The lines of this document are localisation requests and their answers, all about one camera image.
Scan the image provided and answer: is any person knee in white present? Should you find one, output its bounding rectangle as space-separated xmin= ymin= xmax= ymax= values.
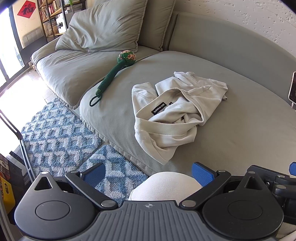
xmin=128 ymin=172 xmax=202 ymax=203

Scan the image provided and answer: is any blue white patterned rug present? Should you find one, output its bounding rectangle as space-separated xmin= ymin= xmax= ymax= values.
xmin=21 ymin=99 xmax=147 ymax=204

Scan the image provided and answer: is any grey sofa seat cushion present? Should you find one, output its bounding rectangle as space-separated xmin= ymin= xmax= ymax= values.
xmin=31 ymin=37 xmax=160 ymax=110
xmin=79 ymin=51 xmax=295 ymax=175

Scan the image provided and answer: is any white smartphone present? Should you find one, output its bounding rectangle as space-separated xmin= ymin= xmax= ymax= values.
xmin=288 ymin=72 xmax=296 ymax=104

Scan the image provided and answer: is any left grey sofa seat cushion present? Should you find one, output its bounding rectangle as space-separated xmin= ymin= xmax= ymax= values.
xmin=31 ymin=37 xmax=160 ymax=110

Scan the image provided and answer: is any green fabric massage hammer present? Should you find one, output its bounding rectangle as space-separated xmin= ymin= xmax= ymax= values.
xmin=89 ymin=50 xmax=136 ymax=107

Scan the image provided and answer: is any grey sofa backrest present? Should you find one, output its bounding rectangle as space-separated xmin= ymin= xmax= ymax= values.
xmin=168 ymin=12 xmax=295 ymax=100

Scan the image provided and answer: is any large grey throw pillow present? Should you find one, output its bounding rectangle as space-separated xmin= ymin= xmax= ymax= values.
xmin=55 ymin=1 xmax=147 ymax=52

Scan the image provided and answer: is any bookshelf with books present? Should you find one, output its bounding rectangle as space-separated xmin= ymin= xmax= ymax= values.
xmin=37 ymin=0 xmax=86 ymax=43

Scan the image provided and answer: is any red diamond wall decoration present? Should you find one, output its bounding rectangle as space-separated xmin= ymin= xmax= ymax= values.
xmin=18 ymin=0 xmax=36 ymax=19

